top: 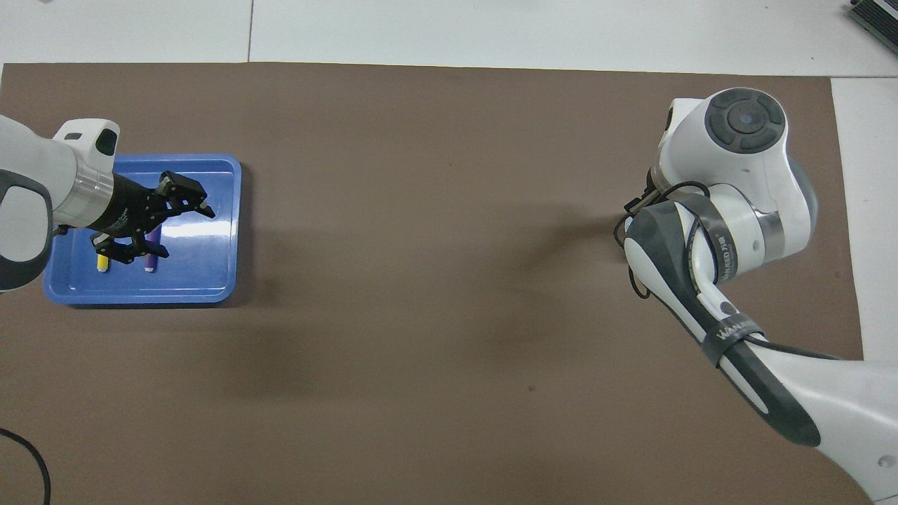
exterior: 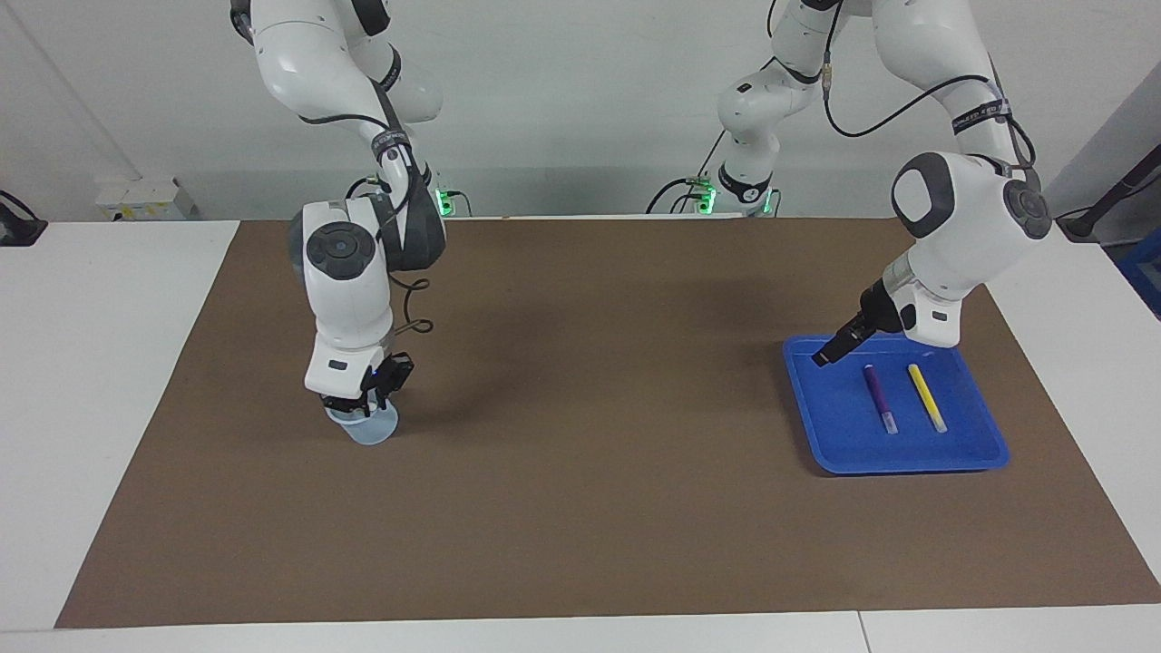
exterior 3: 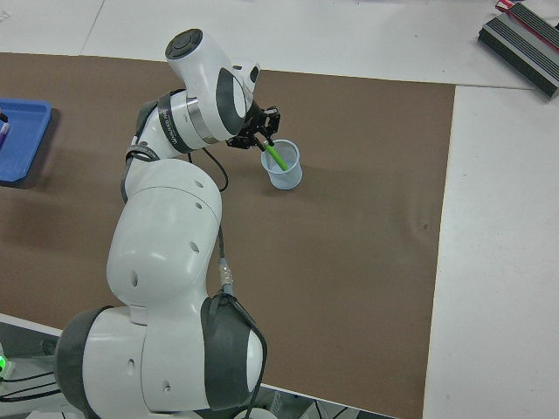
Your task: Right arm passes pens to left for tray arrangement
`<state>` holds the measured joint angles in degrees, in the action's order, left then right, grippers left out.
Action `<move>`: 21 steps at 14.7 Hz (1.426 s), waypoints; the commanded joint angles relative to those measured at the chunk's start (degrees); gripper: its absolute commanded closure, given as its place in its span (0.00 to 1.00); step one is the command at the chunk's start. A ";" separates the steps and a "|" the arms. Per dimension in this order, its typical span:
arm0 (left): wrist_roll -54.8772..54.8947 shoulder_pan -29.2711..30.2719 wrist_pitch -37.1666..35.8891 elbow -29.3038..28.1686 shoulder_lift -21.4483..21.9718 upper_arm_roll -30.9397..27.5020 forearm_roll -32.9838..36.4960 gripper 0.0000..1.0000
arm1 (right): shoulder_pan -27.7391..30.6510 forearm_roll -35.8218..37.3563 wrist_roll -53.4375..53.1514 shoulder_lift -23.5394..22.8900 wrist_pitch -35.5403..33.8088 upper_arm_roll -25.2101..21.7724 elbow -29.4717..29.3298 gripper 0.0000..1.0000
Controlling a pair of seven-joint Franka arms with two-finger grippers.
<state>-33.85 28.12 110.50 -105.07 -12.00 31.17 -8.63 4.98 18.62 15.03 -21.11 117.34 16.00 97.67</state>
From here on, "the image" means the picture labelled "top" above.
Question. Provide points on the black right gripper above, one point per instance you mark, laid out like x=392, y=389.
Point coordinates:
x=649, y=200

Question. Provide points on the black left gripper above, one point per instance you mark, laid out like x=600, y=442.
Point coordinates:
x=126, y=210

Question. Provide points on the purple pen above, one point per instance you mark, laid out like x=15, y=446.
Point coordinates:
x=150, y=261

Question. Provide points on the yellow pen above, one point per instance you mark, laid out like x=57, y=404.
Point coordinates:
x=102, y=263

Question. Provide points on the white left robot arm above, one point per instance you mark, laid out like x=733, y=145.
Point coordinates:
x=42, y=189

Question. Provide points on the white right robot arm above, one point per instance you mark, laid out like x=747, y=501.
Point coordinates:
x=744, y=231

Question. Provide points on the blue plastic tray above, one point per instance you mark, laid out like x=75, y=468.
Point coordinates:
x=203, y=277

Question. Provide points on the brown table mat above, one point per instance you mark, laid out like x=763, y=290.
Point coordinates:
x=421, y=315

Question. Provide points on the grey ribbed device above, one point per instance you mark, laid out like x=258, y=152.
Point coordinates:
x=877, y=14

